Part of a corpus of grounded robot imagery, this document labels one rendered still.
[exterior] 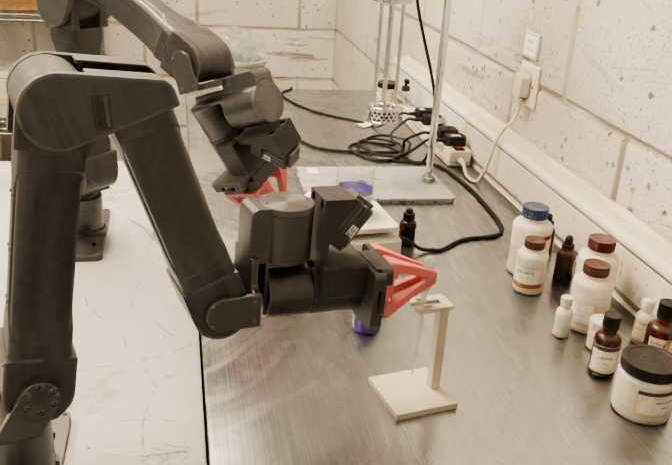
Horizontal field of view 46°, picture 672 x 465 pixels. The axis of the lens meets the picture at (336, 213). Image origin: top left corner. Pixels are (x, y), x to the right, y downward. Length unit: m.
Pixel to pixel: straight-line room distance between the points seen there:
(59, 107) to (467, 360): 0.63
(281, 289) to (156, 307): 0.37
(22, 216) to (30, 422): 0.19
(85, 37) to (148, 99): 0.59
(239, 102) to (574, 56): 0.70
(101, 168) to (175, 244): 0.57
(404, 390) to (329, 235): 0.26
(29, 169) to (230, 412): 0.39
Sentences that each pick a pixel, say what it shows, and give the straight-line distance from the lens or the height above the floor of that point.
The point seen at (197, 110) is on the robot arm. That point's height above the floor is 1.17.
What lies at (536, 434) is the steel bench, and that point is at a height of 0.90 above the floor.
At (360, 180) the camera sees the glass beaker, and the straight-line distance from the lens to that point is 1.20.
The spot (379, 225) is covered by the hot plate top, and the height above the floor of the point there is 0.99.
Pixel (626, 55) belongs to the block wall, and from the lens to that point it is 1.36.
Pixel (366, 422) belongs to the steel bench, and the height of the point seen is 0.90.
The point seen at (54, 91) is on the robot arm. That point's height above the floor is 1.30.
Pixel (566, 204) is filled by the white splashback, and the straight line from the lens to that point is 1.42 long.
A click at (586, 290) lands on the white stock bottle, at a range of 1.15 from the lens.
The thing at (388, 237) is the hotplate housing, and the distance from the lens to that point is 1.21.
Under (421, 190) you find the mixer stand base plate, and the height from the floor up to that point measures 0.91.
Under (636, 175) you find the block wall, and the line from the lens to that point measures 1.32.
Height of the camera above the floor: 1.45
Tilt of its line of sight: 22 degrees down
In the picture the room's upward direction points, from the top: 4 degrees clockwise
